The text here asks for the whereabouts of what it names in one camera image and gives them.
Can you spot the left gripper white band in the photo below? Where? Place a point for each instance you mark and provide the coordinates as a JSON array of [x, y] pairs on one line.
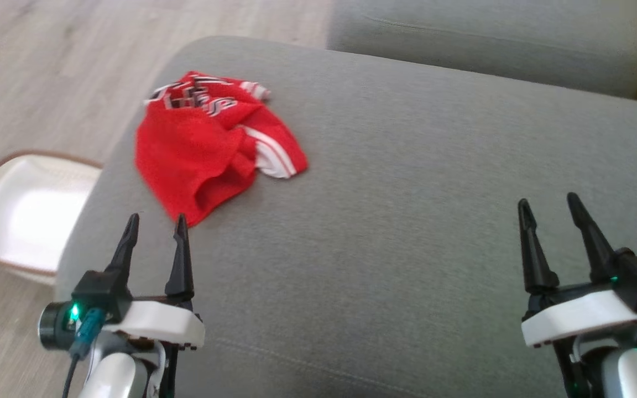
[[158, 323]]

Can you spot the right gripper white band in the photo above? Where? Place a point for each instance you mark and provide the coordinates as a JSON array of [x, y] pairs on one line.
[[584, 318]]

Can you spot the red basketball jersey with lettering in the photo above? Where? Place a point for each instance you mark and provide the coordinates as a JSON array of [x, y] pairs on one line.
[[197, 149]]

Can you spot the right robot arm silver white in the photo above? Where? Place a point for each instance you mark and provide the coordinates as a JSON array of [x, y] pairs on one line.
[[628, 370]]

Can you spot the white laundry basket brown rim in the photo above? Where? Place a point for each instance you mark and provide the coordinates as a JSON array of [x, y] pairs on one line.
[[25, 215]]

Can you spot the grey sofa seat cushion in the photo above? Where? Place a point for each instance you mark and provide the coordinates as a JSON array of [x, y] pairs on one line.
[[407, 221]]

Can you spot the grey sofa back cushion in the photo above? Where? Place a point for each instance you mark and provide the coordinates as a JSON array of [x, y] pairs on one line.
[[490, 38]]

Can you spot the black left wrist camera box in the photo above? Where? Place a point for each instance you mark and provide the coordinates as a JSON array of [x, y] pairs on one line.
[[97, 290]]

